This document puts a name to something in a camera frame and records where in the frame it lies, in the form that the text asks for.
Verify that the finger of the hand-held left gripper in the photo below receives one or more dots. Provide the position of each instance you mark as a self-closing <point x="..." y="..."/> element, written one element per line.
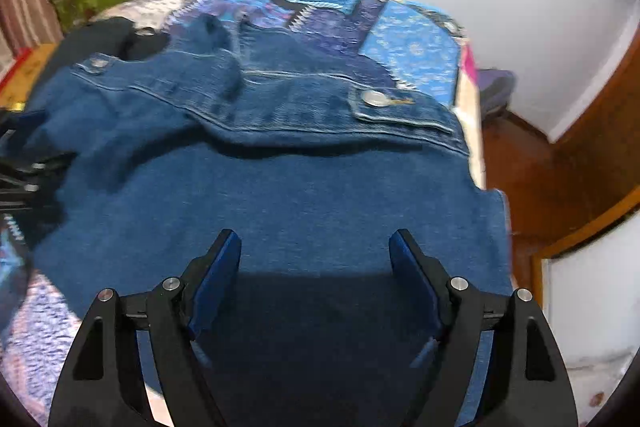
<point x="30" y="179"/>

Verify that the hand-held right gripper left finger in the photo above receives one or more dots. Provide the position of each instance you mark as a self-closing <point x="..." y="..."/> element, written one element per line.
<point x="215" y="289"/>

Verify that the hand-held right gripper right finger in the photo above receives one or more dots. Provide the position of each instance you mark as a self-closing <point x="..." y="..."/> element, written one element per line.
<point x="415" y="289"/>

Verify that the blue denim jacket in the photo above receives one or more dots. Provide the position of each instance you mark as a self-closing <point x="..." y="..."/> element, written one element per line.
<point x="300" y="187"/>

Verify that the wooden lap desk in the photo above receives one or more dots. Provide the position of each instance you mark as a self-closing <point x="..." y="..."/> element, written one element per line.
<point x="27" y="74"/>

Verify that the black garment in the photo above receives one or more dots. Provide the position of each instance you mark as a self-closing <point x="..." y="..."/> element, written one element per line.
<point x="100" y="38"/>

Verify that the white heart sliding door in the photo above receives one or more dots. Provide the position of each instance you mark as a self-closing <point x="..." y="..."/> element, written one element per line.
<point x="595" y="317"/>

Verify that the patchwork quilt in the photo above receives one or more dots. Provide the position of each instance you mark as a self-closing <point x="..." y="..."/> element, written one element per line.
<point x="410" y="47"/>

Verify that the brown wooden door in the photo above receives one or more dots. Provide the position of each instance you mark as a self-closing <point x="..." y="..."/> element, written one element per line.
<point x="615" y="107"/>

